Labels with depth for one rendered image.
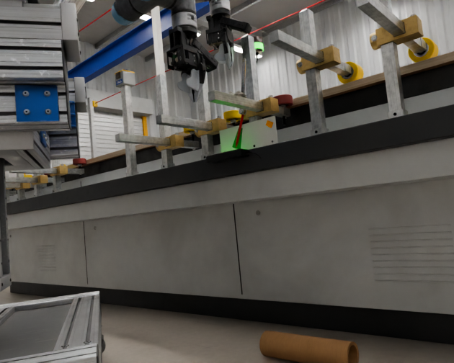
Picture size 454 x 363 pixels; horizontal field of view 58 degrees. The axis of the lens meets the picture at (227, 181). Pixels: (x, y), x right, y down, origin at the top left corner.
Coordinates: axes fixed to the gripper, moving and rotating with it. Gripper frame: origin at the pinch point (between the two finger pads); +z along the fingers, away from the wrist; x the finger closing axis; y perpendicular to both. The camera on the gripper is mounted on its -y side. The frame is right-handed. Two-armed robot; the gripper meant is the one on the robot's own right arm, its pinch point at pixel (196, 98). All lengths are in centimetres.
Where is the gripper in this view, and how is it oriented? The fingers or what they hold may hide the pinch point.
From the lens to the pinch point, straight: 125.6
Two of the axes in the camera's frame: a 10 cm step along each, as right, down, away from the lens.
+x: 7.5, -1.2, -6.4
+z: 0.9, 9.9, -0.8
